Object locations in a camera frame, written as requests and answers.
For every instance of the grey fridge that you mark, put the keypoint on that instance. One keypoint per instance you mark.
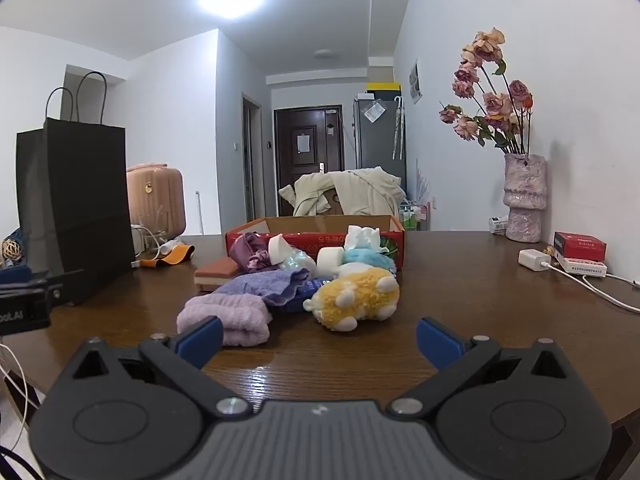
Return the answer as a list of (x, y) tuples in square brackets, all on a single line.
[(380, 145)]

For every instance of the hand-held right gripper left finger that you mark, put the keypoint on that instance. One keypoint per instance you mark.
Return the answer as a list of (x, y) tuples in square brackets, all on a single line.
[(200, 337)]

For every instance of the dark brown door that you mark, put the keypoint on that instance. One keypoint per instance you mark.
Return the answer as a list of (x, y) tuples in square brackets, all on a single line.
[(290, 180)]

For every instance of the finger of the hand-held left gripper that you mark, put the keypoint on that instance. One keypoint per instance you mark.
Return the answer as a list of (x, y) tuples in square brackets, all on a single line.
[(60, 280)]

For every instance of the black paper bag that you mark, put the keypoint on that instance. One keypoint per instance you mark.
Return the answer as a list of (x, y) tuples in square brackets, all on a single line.
[(75, 185)]

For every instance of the purple fluffy towel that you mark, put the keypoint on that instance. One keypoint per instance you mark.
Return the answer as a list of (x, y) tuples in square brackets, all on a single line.
[(265, 285)]

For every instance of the orange cardboard box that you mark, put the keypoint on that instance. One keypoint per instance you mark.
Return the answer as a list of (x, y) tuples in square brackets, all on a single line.
[(300, 225)]

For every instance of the pink suitcase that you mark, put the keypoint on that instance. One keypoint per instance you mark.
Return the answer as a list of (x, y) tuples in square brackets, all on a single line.
[(155, 195)]

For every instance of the beige jacket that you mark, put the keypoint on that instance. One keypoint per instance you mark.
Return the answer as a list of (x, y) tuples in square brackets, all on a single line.
[(360, 190)]

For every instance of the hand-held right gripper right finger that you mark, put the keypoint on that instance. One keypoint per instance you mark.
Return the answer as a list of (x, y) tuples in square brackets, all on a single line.
[(440, 342)]

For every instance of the iridescent plastic bag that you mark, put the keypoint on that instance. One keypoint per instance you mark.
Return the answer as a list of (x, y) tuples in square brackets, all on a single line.
[(297, 260)]

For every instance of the blue fluffy puff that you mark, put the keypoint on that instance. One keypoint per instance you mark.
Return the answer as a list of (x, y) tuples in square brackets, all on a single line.
[(367, 257)]

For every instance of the orange pouch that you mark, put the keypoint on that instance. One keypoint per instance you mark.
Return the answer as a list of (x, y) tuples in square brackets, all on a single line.
[(177, 255)]

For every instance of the group of bottles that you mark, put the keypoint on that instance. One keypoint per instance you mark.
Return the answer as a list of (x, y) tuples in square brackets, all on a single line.
[(412, 217)]

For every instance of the brown sponge block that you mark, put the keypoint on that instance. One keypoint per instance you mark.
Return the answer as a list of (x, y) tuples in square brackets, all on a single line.
[(217, 269)]

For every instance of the paper on door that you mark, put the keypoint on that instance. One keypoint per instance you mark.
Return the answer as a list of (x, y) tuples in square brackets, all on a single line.
[(303, 142)]

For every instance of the white and pink box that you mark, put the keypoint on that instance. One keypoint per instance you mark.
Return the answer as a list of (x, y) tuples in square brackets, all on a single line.
[(582, 267)]

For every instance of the dark purple scrunchie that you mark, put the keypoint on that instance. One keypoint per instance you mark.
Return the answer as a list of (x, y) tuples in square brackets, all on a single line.
[(247, 252)]

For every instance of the white charger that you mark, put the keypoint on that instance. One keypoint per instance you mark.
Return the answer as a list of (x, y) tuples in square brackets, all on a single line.
[(532, 259)]

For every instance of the yellow box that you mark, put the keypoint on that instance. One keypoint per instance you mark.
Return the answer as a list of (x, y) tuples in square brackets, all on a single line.
[(382, 87)]

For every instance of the paper on fridge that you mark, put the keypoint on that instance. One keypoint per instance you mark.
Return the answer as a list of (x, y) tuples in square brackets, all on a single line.
[(374, 111)]

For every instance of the white folded umbrella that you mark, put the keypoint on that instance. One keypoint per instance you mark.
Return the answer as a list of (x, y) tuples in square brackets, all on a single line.
[(398, 125)]

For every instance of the wicker ball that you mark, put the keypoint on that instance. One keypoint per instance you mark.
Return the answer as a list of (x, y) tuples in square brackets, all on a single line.
[(11, 249)]

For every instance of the dried pink flowers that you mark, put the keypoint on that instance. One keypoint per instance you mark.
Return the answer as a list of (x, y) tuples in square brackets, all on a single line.
[(497, 105)]

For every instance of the pink textured vase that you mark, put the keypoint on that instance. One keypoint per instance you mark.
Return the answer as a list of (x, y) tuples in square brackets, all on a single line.
[(525, 195)]

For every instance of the side door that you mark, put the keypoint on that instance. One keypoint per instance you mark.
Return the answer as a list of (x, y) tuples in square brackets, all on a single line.
[(252, 160)]

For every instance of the blue patterned cloth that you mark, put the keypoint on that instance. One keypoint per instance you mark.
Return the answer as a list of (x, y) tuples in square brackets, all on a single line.
[(312, 287)]

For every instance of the red box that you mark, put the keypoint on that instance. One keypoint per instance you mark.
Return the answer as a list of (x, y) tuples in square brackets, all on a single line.
[(580, 245)]

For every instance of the wall poster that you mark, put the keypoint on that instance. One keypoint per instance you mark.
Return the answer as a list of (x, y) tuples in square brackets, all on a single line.
[(416, 82)]

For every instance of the brown chair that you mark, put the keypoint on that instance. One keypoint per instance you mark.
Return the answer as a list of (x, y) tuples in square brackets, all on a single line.
[(332, 205)]

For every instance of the white soft sponge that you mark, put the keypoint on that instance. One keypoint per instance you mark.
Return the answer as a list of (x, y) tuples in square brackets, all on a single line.
[(329, 260), (279, 247)]

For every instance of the white tissue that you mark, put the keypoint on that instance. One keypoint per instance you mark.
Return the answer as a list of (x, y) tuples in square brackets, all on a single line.
[(360, 237)]

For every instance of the lilac towel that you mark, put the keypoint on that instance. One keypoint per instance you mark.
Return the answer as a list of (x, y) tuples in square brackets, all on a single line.
[(235, 312)]

